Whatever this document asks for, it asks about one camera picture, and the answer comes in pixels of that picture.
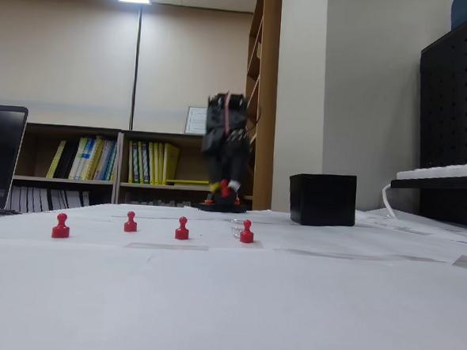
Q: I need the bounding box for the black perforated pegboard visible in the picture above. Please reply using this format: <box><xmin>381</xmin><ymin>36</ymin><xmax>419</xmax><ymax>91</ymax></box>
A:
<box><xmin>409</xmin><ymin>3</ymin><xmax>467</xmax><ymax>229</ymax></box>

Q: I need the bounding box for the white power strip cable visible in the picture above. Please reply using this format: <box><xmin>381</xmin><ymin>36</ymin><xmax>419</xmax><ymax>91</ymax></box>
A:
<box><xmin>380</xmin><ymin>181</ymin><xmax>401</xmax><ymax>220</ymax></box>

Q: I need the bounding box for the black book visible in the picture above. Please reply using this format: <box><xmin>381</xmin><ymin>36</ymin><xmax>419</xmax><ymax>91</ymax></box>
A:
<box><xmin>54</xmin><ymin>139</ymin><xmax>80</xmax><ymax>181</ymax></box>

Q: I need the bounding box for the tall wooden bookshelf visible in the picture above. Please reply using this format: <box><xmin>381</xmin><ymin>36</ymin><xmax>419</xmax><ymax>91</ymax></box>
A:
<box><xmin>237</xmin><ymin>0</ymin><xmax>284</xmax><ymax>212</ymax></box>

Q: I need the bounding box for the framed white certificate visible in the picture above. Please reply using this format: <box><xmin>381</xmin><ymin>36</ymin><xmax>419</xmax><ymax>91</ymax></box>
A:
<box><xmin>184</xmin><ymin>105</ymin><xmax>210</xmax><ymax>137</ymax></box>

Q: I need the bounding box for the flat lying yellow folder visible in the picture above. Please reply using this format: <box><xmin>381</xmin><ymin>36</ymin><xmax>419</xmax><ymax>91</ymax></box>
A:
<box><xmin>164</xmin><ymin>177</ymin><xmax>211</xmax><ymax>189</ymax></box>

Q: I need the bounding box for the wide yellow ring binder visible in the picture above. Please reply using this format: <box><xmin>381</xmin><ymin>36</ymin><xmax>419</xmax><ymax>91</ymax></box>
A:
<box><xmin>161</xmin><ymin>142</ymin><xmax>181</xmax><ymax>188</ymax></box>

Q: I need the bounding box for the white paper table cover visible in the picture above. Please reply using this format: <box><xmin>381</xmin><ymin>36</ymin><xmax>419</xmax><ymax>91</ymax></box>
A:
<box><xmin>0</xmin><ymin>186</ymin><xmax>467</xmax><ymax>350</ymax></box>

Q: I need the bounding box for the white power strip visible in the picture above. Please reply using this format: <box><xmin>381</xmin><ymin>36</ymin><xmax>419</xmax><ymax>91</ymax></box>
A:
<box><xmin>395</xmin><ymin>156</ymin><xmax>467</xmax><ymax>185</ymax></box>

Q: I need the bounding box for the low wooden bookshelf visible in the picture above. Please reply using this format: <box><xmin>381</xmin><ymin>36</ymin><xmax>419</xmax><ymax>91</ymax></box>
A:
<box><xmin>11</xmin><ymin>120</ymin><xmax>257</xmax><ymax>225</ymax></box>

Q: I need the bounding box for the thin black wall pole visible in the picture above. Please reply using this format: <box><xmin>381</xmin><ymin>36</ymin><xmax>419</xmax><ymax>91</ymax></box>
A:
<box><xmin>128</xmin><ymin>6</ymin><xmax>144</xmax><ymax>131</ymax></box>

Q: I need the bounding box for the black plastic bin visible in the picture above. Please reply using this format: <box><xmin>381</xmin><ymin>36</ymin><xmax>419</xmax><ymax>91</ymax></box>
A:
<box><xmin>286</xmin><ymin>170</ymin><xmax>359</xmax><ymax>229</ymax></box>

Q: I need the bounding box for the slanted yellow book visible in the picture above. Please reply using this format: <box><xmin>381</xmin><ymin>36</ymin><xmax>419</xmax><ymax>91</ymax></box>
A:
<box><xmin>45</xmin><ymin>139</ymin><xmax>67</xmax><ymax>180</ymax></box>

